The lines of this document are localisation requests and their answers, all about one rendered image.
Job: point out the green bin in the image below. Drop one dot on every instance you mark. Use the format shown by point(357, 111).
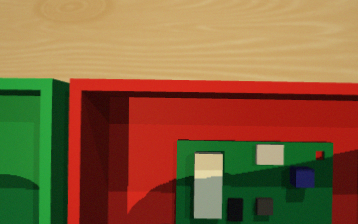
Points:
point(33, 192)

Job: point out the red bin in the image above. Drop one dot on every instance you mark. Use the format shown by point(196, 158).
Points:
point(122, 161)

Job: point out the green circuit board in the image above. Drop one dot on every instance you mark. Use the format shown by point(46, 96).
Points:
point(253, 182)

